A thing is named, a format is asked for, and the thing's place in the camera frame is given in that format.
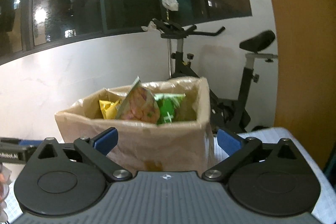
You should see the yellow snack bag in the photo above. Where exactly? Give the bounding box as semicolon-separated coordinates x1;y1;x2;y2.
99;99;122;119

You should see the pale green chip bag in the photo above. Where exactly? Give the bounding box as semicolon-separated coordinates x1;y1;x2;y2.
116;77;160;124

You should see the bright green tortilla chip bag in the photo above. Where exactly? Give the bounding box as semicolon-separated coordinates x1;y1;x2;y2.
154;93;186;125

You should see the person left hand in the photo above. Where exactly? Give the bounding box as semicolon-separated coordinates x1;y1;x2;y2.
0;163;11;223

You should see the black exercise bike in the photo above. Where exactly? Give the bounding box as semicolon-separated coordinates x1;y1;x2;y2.
148;19;278;133

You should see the brown cardboard box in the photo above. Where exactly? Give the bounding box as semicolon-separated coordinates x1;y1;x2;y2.
55;77;215;174

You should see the blue plaid bed sheet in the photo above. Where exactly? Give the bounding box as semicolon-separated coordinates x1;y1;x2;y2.
14;137;321;223

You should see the white cap on pole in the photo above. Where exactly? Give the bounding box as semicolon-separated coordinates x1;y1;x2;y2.
162;0;179;11

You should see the wooden wardrobe panel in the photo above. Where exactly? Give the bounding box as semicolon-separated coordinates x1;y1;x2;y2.
272;0;335;167

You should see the white rag on handlebar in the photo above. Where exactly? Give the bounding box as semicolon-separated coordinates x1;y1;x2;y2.
141;20;157;32

